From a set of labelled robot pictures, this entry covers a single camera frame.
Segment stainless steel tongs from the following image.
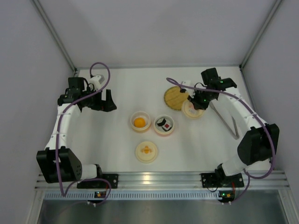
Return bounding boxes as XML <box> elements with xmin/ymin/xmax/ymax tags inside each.
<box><xmin>210</xmin><ymin>100</ymin><xmax>240</xmax><ymax>140</ymax></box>

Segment cream lid pink handle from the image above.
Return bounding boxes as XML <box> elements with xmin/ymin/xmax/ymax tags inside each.
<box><xmin>181</xmin><ymin>100</ymin><xmax>205</xmax><ymax>119</ymax></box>

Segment orange round food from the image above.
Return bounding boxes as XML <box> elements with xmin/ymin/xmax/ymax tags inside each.
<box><xmin>134</xmin><ymin>117</ymin><xmax>146</xmax><ymax>128</ymax></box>

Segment sushi roll red centre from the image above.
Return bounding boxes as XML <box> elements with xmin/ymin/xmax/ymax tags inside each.
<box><xmin>162</xmin><ymin>121</ymin><xmax>172</xmax><ymax>132</ymax></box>

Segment cream lid orange handle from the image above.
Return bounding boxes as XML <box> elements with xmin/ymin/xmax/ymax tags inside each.
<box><xmin>135</xmin><ymin>141</ymin><xmax>158</xmax><ymax>163</ymax></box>

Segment sushi roll green centre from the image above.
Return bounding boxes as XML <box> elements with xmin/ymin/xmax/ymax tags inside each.
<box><xmin>157</xmin><ymin>118</ymin><xmax>167</xmax><ymax>126</ymax></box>

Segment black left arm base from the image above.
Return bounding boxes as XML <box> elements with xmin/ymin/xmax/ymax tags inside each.
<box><xmin>77</xmin><ymin>173</ymin><xmax>119</xmax><ymax>189</ymax></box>

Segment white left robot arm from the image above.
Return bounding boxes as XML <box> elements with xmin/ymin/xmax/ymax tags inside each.
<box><xmin>36</xmin><ymin>75</ymin><xmax>117</xmax><ymax>183</ymax></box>

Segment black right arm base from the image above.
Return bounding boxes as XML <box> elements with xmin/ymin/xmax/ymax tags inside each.
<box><xmin>200</xmin><ymin>164</ymin><xmax>244</xmax><ymax>188</ymax></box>

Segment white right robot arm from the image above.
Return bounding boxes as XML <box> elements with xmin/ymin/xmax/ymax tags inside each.
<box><xmin>183</xmin><ymin>68</ymin><xmax>279</xmax><ymax>184</ymax></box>

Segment yellow lunch box bowl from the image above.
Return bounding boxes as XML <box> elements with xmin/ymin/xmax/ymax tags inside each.
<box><xmin>130</xmin><ymin>111</ymin><xmax>151</xmax><ymax>133</ymax></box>

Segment pink lunch box bowl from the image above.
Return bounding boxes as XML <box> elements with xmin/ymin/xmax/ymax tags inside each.
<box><xmin>154</xmin><ymin>115</ymin><xmax>175</xmax><ymax>136</ymax></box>

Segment round bamboo tray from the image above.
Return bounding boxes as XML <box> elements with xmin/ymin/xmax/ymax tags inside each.
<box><xmin>164</xmin><ymin>86</ymin><xmax>189</xmax><ymax>111</ymax></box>

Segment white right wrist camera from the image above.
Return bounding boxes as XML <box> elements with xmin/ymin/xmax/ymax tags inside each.
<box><xmin>180</xmin><ymin>80</ymin><xmax>195</xmax><ymax>98</ymax></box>

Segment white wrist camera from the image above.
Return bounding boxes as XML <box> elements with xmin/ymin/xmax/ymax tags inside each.
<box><xmin>180</xmin><ymin>80</ymin><xmax>195</xmax><ymax>98</ymax></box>
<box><xmin>89</xmin><ymin>75</ymin><xmax>105</xmax><ymax>90</ymax></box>

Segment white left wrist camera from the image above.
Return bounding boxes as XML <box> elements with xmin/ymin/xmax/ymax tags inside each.
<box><xmin>89</xmin><ymin>75</ymin><xmax>105</xmax><ymax>90</ymax></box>

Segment aluminium mounting rail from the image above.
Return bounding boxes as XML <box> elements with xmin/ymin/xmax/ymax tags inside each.
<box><xmin>35</xmin><ymin>171</ymin><xmax>290</xmax><ymax>190</ymax></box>

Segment slotted cable duct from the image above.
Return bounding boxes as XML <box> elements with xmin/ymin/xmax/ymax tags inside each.
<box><xmin>43</xmin><ymin>190</ymin><xmax>236</xmax><ymax>200</ymax></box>

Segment left aluminium frame post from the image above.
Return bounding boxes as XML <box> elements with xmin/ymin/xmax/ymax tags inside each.
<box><xmin>30</xmin><ymin>0</ymin><xmax>78</xmax><ymax>75</ymax></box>

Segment aluminium frame post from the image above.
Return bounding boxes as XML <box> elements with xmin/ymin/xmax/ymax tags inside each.
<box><xmin>239</xmin><ymin>0</ymin><xmax>284</xmax><ymax>71</ymax></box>
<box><xmin>30</xmin><ymin>0</ymin><xmax>78</xmax><ymax>75</ymax></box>

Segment right aluminium frame post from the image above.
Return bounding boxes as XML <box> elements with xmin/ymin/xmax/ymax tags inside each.
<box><xmin>239</xmin><ymin>0</ymin><xmax>284</xmax><ymax>71</ymax></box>

